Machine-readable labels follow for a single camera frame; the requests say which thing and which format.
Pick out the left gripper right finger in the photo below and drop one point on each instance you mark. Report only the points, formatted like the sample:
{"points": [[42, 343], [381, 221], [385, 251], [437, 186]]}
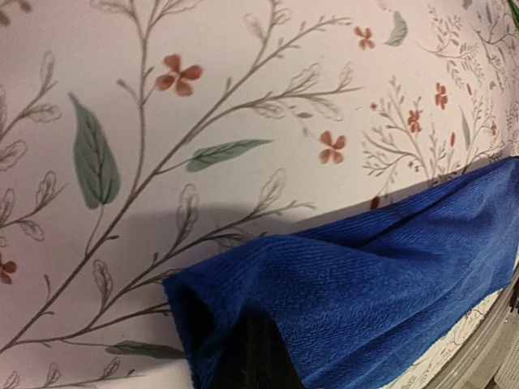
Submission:
{"points": [[275, 367]]}

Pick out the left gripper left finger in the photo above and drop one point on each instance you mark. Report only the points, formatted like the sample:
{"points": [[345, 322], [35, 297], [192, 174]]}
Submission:
{"points": [[239, 363]]}

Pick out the blue towel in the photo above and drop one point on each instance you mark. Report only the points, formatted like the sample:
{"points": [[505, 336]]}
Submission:
{"points": [[359, 300]]}

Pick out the floral table mat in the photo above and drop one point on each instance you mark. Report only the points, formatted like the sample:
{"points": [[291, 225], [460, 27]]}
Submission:
{"points": [[139, 138]]}

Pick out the front aluminium rail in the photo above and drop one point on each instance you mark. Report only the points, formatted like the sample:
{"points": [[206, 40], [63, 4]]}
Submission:
{"points": [[472, 352]]}

